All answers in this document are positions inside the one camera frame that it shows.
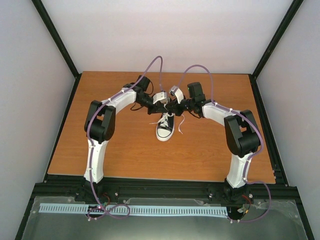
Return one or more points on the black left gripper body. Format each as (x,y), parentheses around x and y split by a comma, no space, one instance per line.
(156,107)

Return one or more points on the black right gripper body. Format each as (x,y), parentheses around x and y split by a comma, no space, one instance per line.
(179,111)

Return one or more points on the white shoelace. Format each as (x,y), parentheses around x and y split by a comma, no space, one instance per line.
(179,125)

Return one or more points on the black white canvas sneaker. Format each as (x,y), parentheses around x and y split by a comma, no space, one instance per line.
(165,126)

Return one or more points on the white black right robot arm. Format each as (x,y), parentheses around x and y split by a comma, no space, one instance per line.
(243,138)

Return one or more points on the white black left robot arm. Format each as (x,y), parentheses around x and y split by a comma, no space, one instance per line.
(101,121)

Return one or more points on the clear acrylic cover plate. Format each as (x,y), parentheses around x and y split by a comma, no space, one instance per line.
(278,220)

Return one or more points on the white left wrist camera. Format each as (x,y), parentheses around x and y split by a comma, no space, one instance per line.
(161,97)

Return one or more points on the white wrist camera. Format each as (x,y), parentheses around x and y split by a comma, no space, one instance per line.
(176,92)
(161,97)

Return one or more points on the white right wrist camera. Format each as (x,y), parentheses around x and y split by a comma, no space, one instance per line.
(176,92)

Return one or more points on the light blue slotted cable duct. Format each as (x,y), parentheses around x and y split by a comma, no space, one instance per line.
(135,210)

